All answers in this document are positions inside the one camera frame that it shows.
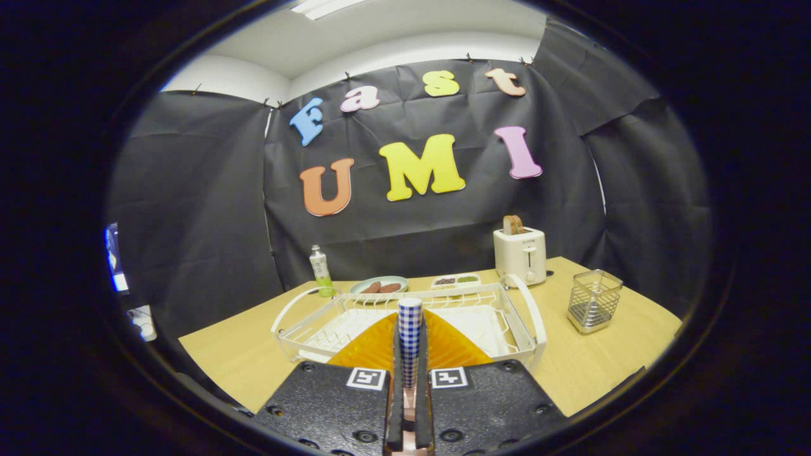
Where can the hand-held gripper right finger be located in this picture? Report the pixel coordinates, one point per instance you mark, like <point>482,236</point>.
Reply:
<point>423,424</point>

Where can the brown sausage piece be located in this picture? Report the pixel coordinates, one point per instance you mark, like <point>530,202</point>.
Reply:
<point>390,287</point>
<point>370,288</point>

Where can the green and white bottle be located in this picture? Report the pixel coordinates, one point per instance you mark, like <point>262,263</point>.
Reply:
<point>320,269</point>

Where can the computer screen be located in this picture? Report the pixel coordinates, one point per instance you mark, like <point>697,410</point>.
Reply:
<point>114,256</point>

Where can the white object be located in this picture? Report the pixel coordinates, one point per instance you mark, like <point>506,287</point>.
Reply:
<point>142,320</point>

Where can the teal plate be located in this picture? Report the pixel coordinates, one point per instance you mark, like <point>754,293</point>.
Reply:
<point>393,279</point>

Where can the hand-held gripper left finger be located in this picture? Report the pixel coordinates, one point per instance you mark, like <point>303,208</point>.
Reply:
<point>394,418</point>

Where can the black backdrop cloth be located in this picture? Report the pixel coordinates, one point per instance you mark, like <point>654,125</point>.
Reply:
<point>443,234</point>

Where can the white divided snack dish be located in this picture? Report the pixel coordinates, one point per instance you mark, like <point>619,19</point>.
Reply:
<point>456,276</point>

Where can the brown bread slice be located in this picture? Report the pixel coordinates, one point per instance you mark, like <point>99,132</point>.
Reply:
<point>512,225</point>

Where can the white toaster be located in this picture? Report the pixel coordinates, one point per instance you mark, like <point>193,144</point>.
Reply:
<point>519,256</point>

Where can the ceiling light panel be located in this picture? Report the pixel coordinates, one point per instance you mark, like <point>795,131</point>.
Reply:
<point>323,6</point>

